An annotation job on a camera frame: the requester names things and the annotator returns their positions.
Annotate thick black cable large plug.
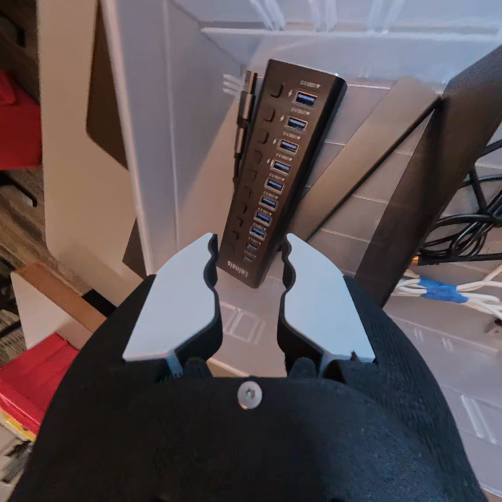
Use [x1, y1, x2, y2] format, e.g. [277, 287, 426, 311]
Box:
[421, 139, 502, 264]

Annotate white cable bundle blue tape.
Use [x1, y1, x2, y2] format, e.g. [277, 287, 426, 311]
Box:
[392, 264, 502, 320]

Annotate wide dark grey usb hub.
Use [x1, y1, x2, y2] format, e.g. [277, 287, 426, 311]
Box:
[218, 59, 348, 289]

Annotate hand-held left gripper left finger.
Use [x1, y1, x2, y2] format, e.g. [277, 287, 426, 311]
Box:
[122, 232, 223, 374]

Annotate clear plastic bin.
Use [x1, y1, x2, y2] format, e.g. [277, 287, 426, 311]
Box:
[100, 0, 502, 502]

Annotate black divider panel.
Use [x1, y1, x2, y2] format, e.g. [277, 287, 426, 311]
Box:
[355, 46, 502, 308]

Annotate red bin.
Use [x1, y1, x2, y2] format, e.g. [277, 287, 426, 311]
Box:
[0, 333, 81, 438]
[0, 71, 43, 170]

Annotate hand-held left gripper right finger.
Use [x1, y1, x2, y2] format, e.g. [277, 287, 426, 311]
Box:
[276, 233, 377, 377]

